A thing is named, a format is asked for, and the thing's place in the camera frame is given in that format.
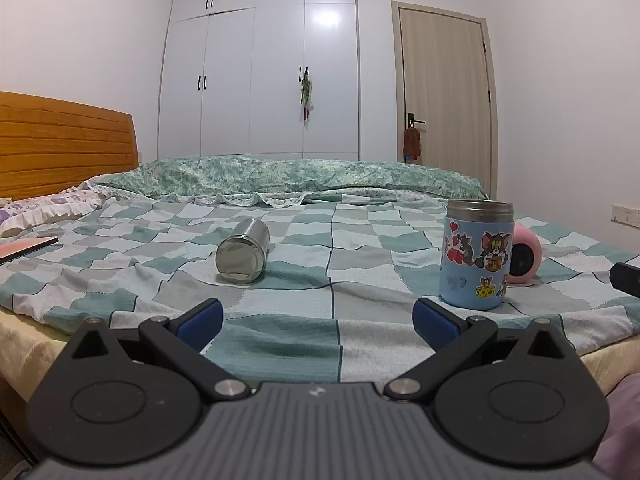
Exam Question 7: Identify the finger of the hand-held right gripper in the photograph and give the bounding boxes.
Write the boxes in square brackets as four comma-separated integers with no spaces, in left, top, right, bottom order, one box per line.
[610,261,640,295]

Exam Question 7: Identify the stainless steel cup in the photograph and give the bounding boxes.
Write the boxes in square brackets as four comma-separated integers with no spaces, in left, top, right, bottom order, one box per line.
[215,218,271,285]

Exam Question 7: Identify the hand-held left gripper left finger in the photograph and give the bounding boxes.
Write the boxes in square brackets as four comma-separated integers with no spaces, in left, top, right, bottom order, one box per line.
[64,298,251,404]

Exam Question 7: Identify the green floral quilt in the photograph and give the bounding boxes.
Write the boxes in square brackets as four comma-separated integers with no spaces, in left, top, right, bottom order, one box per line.
[94,156,489,209]

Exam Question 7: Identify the beige wooden door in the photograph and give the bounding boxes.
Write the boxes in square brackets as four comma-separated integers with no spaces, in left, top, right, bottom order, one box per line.
[391,1,500,199]

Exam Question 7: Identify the pink cloth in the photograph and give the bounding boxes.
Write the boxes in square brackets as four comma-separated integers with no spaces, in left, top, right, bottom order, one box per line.
[599,374,640,480]

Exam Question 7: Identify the white wardrobe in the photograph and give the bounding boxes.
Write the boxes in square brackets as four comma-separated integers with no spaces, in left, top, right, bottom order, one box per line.
[158,0,362,161]

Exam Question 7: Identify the brown plush pendant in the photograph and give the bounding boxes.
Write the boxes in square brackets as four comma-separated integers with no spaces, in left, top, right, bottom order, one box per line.
[403,125,423,163]

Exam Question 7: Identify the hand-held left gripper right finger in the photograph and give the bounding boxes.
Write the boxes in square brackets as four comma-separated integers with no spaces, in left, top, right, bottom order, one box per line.
[382,297,581,404]

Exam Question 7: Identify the green hanging ornament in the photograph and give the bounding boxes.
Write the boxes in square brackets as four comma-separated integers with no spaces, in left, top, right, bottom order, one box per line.
[299,72,315,121]

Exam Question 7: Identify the purple floral pillow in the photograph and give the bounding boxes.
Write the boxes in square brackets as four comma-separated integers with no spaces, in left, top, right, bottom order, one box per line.
[0,187,109,239]

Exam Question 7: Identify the white wall socket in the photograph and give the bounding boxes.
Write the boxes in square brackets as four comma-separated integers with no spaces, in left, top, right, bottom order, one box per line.
[610,203,640,226]

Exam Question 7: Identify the wooden headboard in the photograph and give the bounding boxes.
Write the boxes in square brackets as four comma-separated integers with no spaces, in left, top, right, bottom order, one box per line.
[0,91,140,202]

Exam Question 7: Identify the pink round alarm clock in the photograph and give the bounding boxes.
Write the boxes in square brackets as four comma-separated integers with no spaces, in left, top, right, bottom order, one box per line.
[507,223,542,286]

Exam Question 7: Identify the blue cartoon sticker cup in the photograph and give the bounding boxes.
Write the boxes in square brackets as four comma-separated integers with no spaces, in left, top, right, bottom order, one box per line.
[439,199,515,311]

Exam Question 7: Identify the green checkered blanket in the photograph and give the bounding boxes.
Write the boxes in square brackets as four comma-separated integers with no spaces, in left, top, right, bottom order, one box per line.
[0,192,640,384]

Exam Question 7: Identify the yellow bed sheet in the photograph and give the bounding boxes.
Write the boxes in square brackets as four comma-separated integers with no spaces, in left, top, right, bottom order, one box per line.
[0,305,640,413]

